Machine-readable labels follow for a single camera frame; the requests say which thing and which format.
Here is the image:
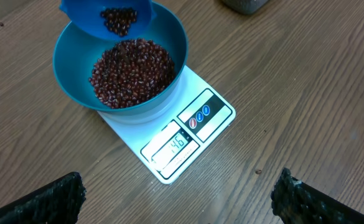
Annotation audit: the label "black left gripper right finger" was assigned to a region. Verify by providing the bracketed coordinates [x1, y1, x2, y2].
[271, 167, 364, 224]

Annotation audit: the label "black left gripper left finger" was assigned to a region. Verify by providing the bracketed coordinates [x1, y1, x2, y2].
[0, 172, 86, 224]

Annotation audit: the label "blue plastic measuring scoop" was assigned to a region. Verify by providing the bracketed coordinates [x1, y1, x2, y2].
[59, 0, 156, 41]

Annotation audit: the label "white digital kitchen scale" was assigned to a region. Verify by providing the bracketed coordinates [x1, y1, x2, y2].
[100, 67, 236, 185]

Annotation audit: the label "red beans in bowl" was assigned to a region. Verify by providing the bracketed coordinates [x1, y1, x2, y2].
[88, 38, 176, 109]

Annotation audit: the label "teal metal bowl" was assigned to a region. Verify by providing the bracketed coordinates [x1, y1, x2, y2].
[53, 2, 189, 114]

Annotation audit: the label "red beans in scoop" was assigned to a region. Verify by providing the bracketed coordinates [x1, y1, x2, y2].
[100, 7, 138, 37]

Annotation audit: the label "clear plastic container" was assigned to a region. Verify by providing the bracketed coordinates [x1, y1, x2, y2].
[222, 0, 269, 15]

